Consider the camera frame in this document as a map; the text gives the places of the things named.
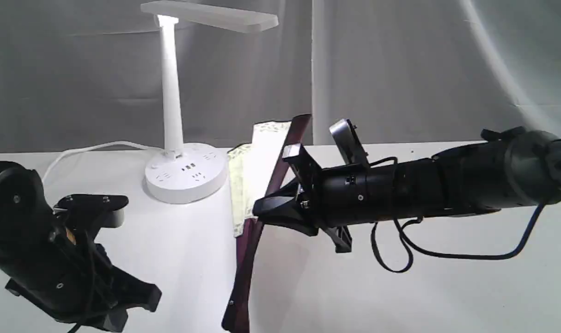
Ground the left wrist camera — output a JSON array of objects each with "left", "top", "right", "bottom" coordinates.
[{"left": 53, "top": 194, "right": 129, "bottom": 240}]

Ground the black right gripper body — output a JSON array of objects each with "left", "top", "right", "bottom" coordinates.
[{"left": 283, "top": 144, "right": 398, "bottom": 253}]

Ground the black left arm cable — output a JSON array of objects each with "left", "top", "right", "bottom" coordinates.
[{"left": 68, "top": 231, "right": 105, "bottom": 333}]

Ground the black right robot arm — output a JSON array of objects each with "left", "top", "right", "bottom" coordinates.
[{"left": 253, "top": 126, "right": 561, "bottom": 253}]

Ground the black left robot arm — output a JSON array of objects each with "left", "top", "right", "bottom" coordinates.
[{"left": 0, "top": 161, "right": 162, "bottom": 333}]

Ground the cream paper folding fan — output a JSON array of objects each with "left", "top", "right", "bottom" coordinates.
[{"left": 221, "top": 114, "right": 311, "bottom": 333}]

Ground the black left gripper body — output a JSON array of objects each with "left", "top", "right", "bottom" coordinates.
[{"left": 6, "top": 226, "right": 117, "bottom": 324}]

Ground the white lamp power cable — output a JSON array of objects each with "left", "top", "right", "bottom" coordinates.
[{"left": 41, "top": 142, "right": 165, "bottom": 183}]

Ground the white desk lamp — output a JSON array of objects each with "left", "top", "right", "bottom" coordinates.
[{"left": 140, "top": 0, "right": 279, "bottom": 204}]

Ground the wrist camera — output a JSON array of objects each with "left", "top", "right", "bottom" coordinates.
[
  {"left": 329, "top": 118, "right": 371, "bottom": 168},
  {"left": 53, "top": 194, "right": 129, "bottom": 240}
]

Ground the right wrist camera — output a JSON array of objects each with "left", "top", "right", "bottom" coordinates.
[{"left": 329, "top": 118, "right": 371, "bottom": 168}]

